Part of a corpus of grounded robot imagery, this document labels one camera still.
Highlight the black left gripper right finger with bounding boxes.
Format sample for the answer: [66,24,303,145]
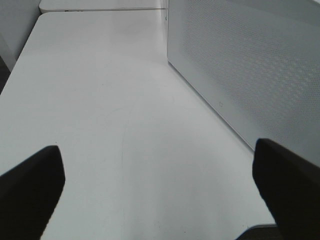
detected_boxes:
[252,138,320,240]

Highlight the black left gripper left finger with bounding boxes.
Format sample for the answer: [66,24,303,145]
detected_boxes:
[0,145,66,240]

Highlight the white microwave door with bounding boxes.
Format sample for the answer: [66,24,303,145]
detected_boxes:
[167,0,320,165]

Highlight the white microwave oven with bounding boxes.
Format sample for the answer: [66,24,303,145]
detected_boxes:
[160,0,174,65]

